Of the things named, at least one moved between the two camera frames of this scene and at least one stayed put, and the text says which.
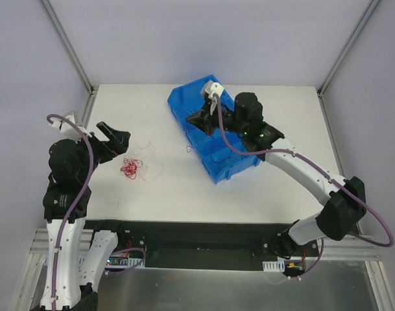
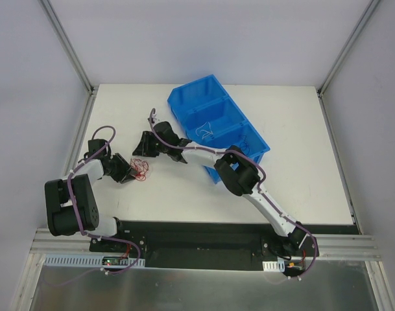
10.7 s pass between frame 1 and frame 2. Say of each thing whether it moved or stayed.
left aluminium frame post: stayed
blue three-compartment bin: stayed
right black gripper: moved
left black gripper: moved
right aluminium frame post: stayed
